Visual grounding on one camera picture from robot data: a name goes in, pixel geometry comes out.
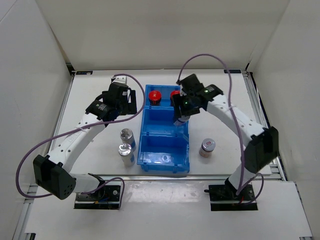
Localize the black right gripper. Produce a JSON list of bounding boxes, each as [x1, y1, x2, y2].
[[171, 92, 201, 120]]

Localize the blue bin front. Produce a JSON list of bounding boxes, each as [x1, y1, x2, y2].
[[137, 133, 190, 174]]

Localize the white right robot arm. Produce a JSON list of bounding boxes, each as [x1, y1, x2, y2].
[[172, 74, 280, 200]]

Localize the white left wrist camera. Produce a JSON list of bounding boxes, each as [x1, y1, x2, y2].
[[111, 75, 128, 85]]

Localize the silver lid bottle rear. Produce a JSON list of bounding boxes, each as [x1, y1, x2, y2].
[[120, 128, 137, 152]]

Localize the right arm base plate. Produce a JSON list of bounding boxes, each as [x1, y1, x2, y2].
[[204, 184, 258, 212]]

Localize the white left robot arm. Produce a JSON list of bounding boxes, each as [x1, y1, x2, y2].
[[33, 82, 137, 200]]

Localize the aluminium frame rail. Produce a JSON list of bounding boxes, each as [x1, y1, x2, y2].
[[242, 71, 287, 181]]

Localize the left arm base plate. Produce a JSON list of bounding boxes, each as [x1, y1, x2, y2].
[[73, 177, 124, 210]]

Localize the silver lid bottle front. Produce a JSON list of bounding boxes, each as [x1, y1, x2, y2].
[[118, 143, 135, 167]]

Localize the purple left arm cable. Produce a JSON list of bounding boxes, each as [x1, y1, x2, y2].
[[15, 73, 147, 210]]

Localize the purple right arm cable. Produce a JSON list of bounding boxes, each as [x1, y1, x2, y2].
[[176, 53, 265, 205]]

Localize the white lid jar front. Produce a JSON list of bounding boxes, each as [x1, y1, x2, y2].
[[199, 138, 216, 158]]

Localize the red lid jar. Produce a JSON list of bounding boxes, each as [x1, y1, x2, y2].
[[169, 90, 181, 107], [148, 90, 162, 106]]

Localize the white lid jar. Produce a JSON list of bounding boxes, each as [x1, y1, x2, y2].
[[173, 116, 190, 127], [199, 138, 216, 158]]

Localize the silver lid bottle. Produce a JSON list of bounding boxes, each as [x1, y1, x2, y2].
[[120, 128, 137, 152], [118, 143, 135, 167]]

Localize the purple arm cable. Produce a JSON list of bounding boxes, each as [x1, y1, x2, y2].
[[176, 53, 265, 205], [15, 73, 147, 210]]

